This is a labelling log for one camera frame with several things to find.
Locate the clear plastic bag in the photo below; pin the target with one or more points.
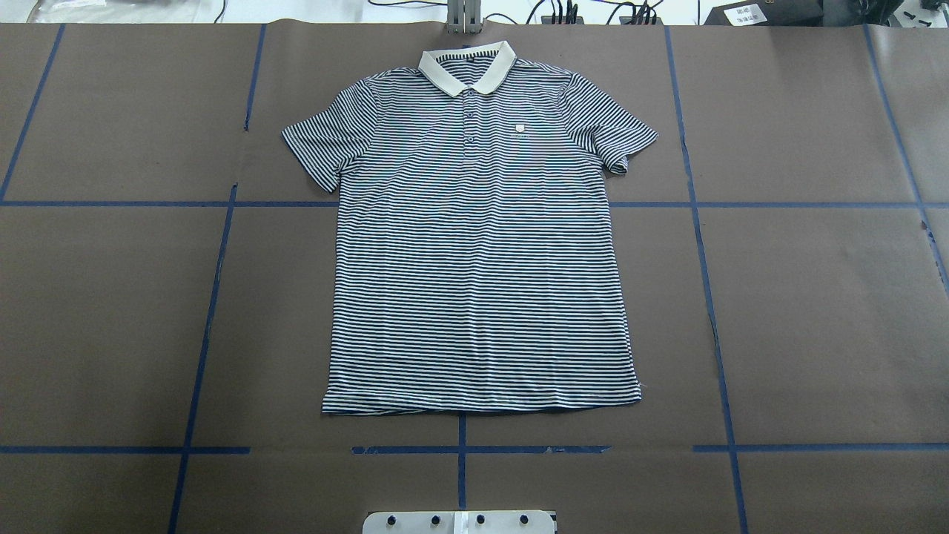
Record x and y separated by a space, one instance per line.
127 12

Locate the grey aluminium frame post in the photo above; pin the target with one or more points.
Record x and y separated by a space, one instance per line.
464 16

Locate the black box with label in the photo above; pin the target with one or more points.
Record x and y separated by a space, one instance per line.
766 13

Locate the navy white striped polo shirt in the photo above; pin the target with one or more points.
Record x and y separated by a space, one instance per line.
475 266

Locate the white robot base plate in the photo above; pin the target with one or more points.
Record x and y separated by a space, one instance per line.
461 521

